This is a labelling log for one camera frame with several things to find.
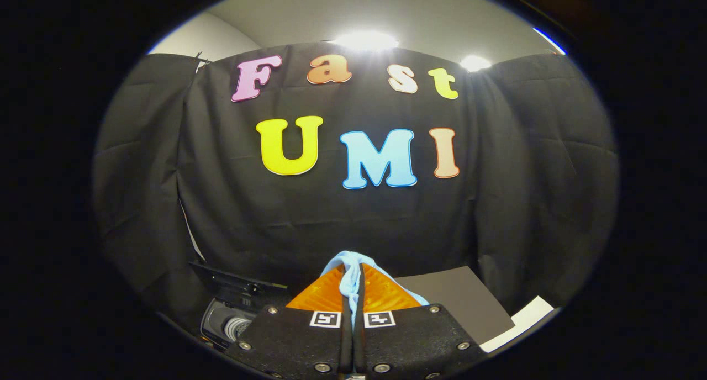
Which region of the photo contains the ceiling light panel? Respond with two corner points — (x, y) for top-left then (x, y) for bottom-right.
(330, 31), (399, 52)

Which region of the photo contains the light blue shirt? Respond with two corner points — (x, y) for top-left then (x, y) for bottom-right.
(320, 251), (429, 330)

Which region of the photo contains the black backdrop cloth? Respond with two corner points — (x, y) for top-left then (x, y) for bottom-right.
(91, 40), (619, 336)

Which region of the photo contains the white flat board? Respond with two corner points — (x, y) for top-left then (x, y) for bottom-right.
(479, 296), (555, 353)

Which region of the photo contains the small round ceiling light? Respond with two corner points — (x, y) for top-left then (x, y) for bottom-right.
(460, 54), (492, 73)

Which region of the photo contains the black washing machine lid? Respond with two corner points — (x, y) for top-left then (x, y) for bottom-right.
(189, 260), (289, 310)

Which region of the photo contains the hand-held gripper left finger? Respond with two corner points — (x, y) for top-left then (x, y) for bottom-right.
(229, 264), (354, 378)

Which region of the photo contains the grey cabinet with black top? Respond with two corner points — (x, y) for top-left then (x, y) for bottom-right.
(395, 266), (515, 345)

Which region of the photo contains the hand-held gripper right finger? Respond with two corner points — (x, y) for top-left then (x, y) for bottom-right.
(353, 263), (487, 378)

